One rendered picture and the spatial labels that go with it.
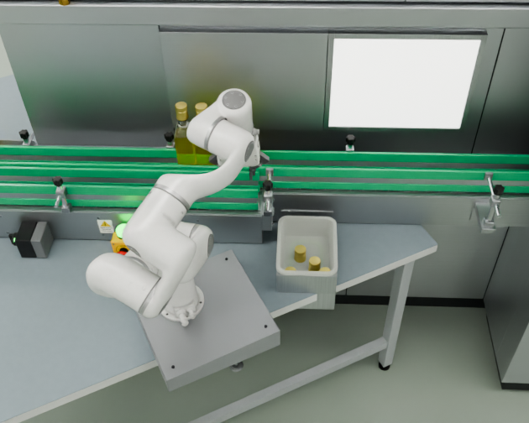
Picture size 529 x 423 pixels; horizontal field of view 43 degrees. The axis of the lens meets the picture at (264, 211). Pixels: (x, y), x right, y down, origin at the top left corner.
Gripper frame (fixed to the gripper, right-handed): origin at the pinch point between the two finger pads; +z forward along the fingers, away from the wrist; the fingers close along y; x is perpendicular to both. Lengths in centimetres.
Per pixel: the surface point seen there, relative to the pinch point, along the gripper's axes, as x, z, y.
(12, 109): -68, 65, 92
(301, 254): 5.2, 37.7, -16.1
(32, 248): 2, 40, 64
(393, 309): 7, 79, -49
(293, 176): -17.5, 31.1, -14.1
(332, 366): 22, 96, -29
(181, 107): -27.3, 10.0, 17.4
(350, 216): -11, 44, -32
